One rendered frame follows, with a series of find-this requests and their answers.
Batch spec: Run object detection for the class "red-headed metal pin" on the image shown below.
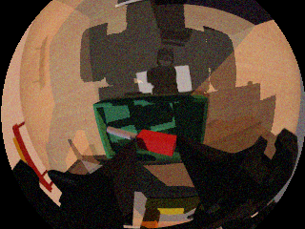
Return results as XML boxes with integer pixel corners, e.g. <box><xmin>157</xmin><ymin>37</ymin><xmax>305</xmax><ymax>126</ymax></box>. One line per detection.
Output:
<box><xmin>107</xmin><ymin>127</ymin><xmax>176</xmax><ymax>156</ymax></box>

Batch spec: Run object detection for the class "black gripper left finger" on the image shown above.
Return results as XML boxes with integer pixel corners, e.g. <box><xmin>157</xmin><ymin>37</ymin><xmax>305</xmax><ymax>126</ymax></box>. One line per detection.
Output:
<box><xmin>47</xmin><ymin>140</ymin><xmax>137</xmax><ymax>226</ymax></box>

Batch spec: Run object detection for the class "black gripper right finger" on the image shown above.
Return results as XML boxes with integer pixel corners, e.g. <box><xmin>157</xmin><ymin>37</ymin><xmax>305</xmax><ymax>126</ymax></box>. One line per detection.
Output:
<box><xmin>176</xmin><ymin>135</ymin><xmax>267</xmax><ymax>213</ymax></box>

